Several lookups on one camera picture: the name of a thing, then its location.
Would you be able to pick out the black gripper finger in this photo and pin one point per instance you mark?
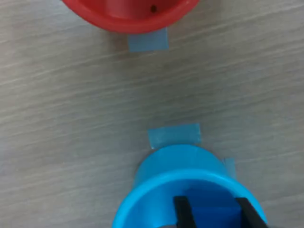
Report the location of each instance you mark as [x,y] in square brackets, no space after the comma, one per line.
[184,211]
[250,213]

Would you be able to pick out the blue plastic cup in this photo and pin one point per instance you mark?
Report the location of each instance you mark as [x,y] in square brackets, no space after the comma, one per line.
[166,171]

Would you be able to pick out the blue tape strip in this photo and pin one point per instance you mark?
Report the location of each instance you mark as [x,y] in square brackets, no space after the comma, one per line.
[148,44]
[174,135]

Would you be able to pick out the blue wooden cube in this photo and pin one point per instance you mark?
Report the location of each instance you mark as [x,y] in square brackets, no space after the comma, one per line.
[216,217]

